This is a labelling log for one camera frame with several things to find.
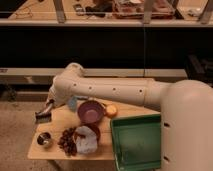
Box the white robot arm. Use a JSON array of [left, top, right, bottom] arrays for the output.
[[48, 63, 213, 171]]

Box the small metal cup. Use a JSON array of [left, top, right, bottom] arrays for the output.
[[37, 132, 52, 148]]

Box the blue sponge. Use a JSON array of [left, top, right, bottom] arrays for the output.
[[76, 96, 89, 100]]

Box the wooden table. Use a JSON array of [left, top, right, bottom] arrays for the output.
[[27, 77, 163, 161]]

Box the purple plastic bowl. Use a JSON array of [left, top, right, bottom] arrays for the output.
[[77, 100, 104, 123]]

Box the bunch of dark grapes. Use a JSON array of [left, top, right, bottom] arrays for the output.
[[58, 127, 77, 156]]

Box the dark red bowl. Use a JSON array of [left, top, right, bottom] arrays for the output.
[[73, 124, 101, 141]]

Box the light blue cloth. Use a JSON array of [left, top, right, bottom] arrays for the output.
[[76, 126, 98, 154]]

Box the yellow orange fruit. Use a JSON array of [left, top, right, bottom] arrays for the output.
[[105, 105, 118, 118]]

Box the green plastic tray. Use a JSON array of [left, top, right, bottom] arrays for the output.
[[110, 114, 161, 171]]

